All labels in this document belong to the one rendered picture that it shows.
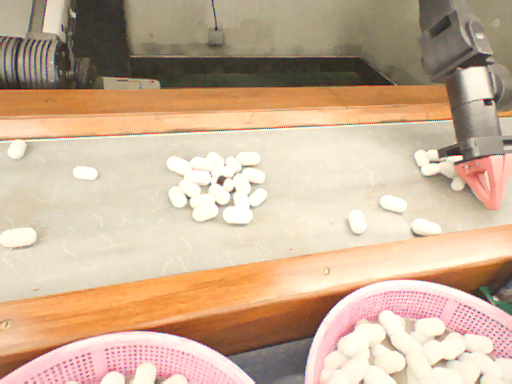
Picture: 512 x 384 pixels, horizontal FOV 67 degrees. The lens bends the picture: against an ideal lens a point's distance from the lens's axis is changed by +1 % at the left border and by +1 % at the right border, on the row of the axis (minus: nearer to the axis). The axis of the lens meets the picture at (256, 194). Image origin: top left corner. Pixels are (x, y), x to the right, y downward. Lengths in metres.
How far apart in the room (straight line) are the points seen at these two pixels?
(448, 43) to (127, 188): 0.51
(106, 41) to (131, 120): 1.89
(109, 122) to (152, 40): 1.96
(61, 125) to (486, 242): 0.62
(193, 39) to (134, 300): 2.33
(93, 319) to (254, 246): 0.19
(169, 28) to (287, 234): 2.19
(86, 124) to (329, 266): 0.43
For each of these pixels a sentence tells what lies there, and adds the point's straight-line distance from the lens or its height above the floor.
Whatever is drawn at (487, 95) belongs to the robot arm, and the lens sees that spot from 0.65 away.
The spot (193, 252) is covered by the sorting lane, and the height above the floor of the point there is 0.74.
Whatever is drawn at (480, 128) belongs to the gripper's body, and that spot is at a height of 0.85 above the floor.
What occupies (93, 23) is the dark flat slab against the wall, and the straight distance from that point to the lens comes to 2.51.
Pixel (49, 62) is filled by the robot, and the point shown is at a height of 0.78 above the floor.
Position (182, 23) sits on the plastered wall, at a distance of 2.59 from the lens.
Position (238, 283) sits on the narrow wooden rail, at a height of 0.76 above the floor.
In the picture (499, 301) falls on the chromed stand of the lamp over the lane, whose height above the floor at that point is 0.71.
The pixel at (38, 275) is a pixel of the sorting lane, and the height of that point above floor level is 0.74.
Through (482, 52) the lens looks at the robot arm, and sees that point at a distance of 0.67.
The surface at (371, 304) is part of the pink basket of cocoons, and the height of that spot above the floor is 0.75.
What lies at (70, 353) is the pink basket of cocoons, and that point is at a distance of 0.38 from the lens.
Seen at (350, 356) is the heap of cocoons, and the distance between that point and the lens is 0.42.
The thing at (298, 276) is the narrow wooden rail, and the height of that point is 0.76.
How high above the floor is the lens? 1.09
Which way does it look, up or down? 40 degrees down
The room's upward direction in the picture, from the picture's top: 9 degrees clockwise
